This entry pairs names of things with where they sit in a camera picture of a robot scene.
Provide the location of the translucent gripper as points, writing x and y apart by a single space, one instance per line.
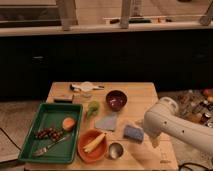
155 141

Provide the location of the blue sponge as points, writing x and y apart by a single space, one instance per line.
133 133

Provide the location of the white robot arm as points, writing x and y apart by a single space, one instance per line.
161 118

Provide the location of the purple bowl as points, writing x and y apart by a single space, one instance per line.
116 100

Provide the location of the orange bowl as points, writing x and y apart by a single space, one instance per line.
98 153

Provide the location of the small metal cup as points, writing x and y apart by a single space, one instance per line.
116 150

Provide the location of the grey cloth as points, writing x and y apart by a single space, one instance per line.
107 123

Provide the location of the yellow banana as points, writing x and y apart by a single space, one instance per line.
93 144

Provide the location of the green toy vegetable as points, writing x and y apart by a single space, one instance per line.
93 108

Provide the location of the clear glass cup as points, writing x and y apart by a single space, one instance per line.
86 88

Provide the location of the orange fruit half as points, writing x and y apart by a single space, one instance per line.
68 123

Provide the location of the green plastic tray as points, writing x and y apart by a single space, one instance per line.
52 115

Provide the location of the bunch of brown grapes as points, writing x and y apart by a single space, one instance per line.
49 133

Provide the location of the brown wooden block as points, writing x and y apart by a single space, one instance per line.
64 99

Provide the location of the white handled utensil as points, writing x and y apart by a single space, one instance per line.
74 86

